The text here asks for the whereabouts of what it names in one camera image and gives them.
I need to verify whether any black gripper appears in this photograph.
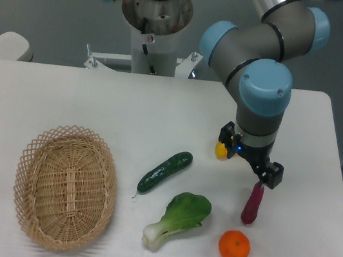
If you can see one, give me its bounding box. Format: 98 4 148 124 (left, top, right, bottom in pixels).
218 121 284 189

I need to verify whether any green cucumber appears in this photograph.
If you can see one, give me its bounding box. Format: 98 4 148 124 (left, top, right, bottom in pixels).
132 151 193 199

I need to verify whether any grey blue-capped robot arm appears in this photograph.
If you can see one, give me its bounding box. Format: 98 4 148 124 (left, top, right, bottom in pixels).
104 0 331 189

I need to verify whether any yellow lemon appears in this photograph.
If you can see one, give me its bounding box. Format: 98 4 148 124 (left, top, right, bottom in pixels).
215 142 228 160

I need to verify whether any purple sweet potato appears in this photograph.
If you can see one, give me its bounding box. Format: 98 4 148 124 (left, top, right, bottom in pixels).
240 182 264 225

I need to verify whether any green bok choy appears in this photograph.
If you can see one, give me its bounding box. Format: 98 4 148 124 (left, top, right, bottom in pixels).
142 192 212 251

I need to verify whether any orange tangerine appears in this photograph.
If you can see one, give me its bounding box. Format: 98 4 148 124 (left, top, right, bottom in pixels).
218 230 251 257

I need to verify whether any woven wicker basket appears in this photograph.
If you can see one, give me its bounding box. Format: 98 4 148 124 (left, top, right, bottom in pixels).
13 126 117 251

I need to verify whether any white chair back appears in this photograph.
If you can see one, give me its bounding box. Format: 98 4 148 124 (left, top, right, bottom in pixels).
0 32 34 62

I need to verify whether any white metal base frame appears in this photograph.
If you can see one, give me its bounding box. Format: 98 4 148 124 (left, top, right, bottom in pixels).
83 44 203 79

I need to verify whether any black cable on pedestal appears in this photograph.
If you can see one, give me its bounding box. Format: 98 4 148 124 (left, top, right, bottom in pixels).
133 16 165 76

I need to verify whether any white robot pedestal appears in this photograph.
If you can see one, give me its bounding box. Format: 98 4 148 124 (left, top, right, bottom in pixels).
122 0 193 67

